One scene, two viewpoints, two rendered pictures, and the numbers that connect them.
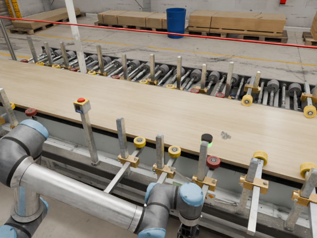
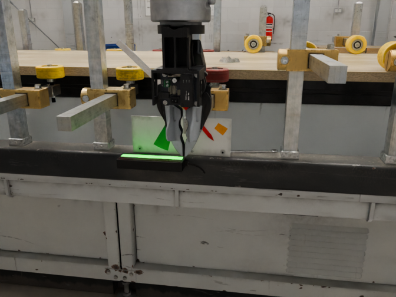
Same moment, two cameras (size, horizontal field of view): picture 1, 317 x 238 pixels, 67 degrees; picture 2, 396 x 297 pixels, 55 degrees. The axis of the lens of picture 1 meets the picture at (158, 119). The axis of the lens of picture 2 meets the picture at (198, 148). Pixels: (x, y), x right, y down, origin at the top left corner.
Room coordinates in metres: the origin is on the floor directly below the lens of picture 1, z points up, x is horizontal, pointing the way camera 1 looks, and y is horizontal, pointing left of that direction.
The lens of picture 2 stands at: (0.01, 0.02, 1.03)
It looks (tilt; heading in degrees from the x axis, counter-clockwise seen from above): 18 degrees down; 344
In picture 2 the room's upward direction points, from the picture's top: straight up
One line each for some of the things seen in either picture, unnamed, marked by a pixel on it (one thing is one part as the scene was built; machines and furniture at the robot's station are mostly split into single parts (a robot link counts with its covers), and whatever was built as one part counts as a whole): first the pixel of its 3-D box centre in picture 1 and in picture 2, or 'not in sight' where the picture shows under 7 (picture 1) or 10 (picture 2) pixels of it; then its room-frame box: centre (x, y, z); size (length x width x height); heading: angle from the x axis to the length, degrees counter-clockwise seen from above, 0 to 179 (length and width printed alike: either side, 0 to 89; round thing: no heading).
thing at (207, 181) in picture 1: (204, 182); (202, 98); (0.93, -0.25, 0.85); 0.13 x 0.06 x 0.05; 66
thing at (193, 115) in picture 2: not in sight; (191, 132); (0.58, -0.13, 0.86); 0.06 x 0.03 x 0.09; 156
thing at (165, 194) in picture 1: (161, 197); not in sight; (0.61, 0.00, 1.14); 0.12 x 0.12 x 0.09; 78
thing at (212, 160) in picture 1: (212, 166); (214, 87); (1.05, -0.32, 0.85); 0.08 x 0.08 x 0.11
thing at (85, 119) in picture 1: (89, 139); not in sight; (1.25, 0.46, 0.93); 0.05 x 0.04 x 0.45; 66
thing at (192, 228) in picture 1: (188, 226); (180, 66); (0.59, -0.12, 0.96); 0.09 x 0.08 x 0.12; 156
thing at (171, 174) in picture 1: (163, 170); (108, 97); (1.03, -0.03, 0.84); 0.13 x 0.06 x 0.05; 66
